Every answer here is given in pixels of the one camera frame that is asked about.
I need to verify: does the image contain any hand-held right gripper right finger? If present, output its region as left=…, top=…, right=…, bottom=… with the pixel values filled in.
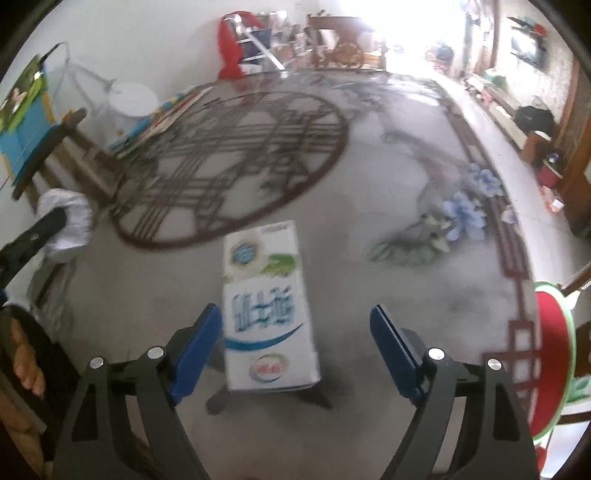
left=370, top=305, right=541, bottom=480

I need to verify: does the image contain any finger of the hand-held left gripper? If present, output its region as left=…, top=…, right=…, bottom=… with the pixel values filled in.
left=0, top=208, right=68, bottom=289

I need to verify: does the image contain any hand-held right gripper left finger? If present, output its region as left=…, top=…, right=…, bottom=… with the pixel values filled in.
left=51, top=303, right=223, bottom=480

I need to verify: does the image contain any white tissue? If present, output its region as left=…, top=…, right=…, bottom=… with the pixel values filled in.
left=37, top=188, right=95, bottom=261

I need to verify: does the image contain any white blue milk carton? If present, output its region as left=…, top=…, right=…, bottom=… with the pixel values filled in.
left=222, top=220, right=321, bottom=394

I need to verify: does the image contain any red trash bin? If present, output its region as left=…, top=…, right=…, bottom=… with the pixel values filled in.
left=536, top=154, right=564, bottom=188

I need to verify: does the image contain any person's left hand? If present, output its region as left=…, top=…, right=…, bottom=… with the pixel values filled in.
left=10, top=318, right=47, bottom=398

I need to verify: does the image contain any wooden desk rack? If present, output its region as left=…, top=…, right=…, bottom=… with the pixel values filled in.
left=11, top=108, right=121, bottom=213

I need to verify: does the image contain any green book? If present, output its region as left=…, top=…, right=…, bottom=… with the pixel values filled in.
left=0, top=44, right=49, bottom=134

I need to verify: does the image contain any colourful book stack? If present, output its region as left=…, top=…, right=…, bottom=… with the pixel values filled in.
left=108, top=88, right=215, bottom=160

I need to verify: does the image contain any white desk lamp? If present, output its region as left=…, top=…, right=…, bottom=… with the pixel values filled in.
left=46, top=44, right=158, bottom=125

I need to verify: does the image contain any low television cabinet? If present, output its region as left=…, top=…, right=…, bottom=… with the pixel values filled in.
left=466, top=74, right=555, bottom=164

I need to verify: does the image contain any black bag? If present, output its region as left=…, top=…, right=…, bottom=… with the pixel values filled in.
left=514, top=105, right=555, bottom=139

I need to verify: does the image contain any red cloth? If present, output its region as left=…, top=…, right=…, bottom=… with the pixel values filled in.
left=218, top=10, right=264, bottom=80

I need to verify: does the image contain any small wooden chair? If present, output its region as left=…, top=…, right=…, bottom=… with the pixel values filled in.
left=427, top=44, right=455, bottom=72

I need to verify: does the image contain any white magazine rack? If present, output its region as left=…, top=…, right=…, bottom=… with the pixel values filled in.
left=231, top=11, right=315, bottom=72

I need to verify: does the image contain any white beaded string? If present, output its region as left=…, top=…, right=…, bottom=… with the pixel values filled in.
left=570, top=261, right=591, bottom=291

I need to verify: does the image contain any wall television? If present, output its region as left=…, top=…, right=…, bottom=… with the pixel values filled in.
left=510, top=34, right=548, bottom=70

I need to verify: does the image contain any wall shelf with bowls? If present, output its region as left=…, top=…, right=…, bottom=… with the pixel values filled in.
left=507, top=16, right=548, bottom=38

